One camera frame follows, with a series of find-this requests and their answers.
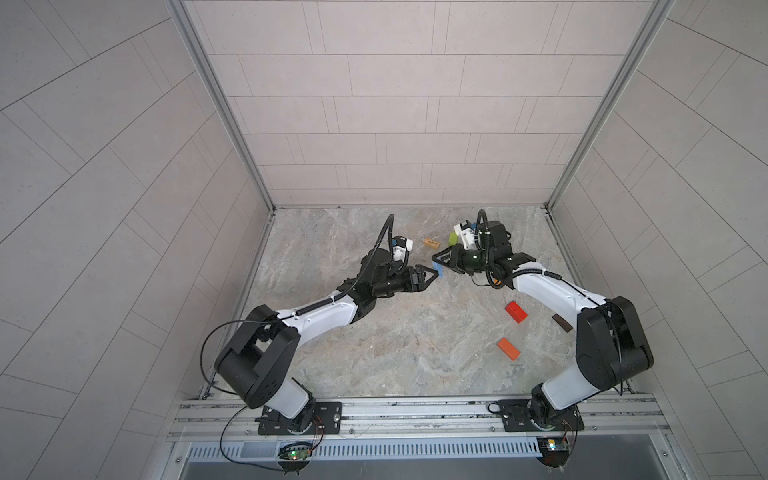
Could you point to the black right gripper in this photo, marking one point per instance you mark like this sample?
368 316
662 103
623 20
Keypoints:
455 258

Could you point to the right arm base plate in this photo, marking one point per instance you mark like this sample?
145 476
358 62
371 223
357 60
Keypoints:
517 416

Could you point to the aluminium left corner post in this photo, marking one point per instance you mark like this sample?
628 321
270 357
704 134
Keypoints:
192 41

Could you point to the printed label wood block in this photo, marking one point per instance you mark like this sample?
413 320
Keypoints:
431 243

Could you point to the left controller board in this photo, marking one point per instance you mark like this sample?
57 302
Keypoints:
295 452

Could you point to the aluminium right corner post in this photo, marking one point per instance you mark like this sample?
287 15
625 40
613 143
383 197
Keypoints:
647 32

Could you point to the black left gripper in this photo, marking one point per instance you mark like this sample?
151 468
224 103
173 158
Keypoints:
413 285

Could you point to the aluminium corner post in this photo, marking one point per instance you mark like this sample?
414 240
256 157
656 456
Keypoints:
192 41
647 32

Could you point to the dark brown wood block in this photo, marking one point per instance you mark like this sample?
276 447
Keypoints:
565 325

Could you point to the controller board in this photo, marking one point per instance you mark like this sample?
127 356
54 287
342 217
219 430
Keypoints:
295 452
555 452

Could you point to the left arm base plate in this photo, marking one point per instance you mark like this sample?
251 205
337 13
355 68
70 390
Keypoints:
315 417

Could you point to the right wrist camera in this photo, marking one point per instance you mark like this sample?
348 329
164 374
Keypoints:
466 235

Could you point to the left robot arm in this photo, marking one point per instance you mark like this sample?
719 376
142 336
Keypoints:
256 360

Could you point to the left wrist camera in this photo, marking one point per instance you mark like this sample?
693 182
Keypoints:
401 249

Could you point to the orange wood block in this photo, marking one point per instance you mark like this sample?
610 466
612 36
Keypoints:
508 349

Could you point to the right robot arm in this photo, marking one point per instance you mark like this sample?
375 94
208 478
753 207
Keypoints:
611 346

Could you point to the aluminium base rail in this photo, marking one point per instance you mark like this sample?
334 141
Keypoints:
411 417

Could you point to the light blue wood block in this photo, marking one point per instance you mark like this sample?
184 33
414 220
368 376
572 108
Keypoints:
439 268

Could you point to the right controller board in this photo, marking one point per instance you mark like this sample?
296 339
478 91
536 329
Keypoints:
555 452

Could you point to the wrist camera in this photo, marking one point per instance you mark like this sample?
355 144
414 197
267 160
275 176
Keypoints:
401 249
466 235

